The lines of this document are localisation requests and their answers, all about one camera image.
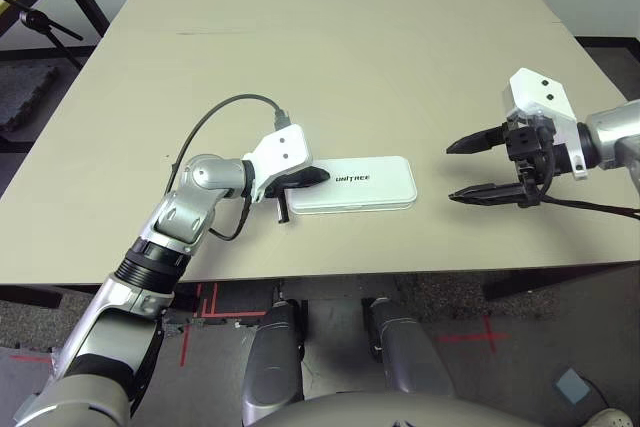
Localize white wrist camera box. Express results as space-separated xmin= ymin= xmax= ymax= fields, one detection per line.
xmin=241 ymin=123 xmax=314 ymax=205
xmin=501 ymin=67 xmax=592 ymax=181

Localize grey robot left leg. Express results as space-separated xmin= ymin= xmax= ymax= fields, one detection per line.
xmin=241 ymin=296 xmax=309 ymax=426

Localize grey robot right leg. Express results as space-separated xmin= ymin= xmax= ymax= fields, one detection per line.
xmin=366 ymin=293 xmax=457 ymax=399

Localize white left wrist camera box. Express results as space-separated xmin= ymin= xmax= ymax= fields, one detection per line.
xmin=241 ymin=123 xmax=314 ymax=205

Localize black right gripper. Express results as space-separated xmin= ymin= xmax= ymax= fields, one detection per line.
xmin=445 ymin=118 xmax=557 ymax=209

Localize grey blue square pad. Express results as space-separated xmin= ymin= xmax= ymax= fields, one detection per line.
xmin=553 ymin=367 xmax=592 ymax=405

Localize grey robot torso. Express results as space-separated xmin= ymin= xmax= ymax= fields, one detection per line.
xmin=254 ymin=391 xmax=591 ymax=427

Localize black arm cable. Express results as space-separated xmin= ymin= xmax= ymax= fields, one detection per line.
xmin=166 ymin=92 xmax=294 ymax=243
xmin=536 ymin=125 xmax=640 ymax=222

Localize white shoe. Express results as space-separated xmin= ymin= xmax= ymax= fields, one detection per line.
xmin=581 ymin=407 xmax=633 ymax=427

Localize black tripod stand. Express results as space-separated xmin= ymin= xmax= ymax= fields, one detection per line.
xmin=0 ymin=0 xmax=84 ymax=69

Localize dark foam floor mat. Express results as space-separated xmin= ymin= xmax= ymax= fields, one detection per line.
xmin=0 ymin=62 xmax=62 ymax=144

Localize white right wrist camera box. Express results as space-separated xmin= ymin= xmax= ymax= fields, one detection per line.
xmin=501 ymin=67 xmax=592 ymax=181

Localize grey robot leg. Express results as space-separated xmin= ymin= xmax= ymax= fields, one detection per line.
xmin=241 ymin=296 xmax=309 ymax=426
xmin=366 ymin=293 xmax=457 ymax=399

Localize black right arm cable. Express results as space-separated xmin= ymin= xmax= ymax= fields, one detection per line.
xmin=536 ymin=125 xmax=640 ymax=222

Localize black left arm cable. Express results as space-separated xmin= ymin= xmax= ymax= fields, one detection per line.
xmin=166 ymin=92 xmax=294 ymax=243

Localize white plastic pencil case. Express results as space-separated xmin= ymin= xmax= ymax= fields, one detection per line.
xmin=288 ymin=155 xmax=419 ymax=216

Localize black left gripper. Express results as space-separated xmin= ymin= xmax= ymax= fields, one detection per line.
xmin=264 ymin=165 xmax=332 ymax=225

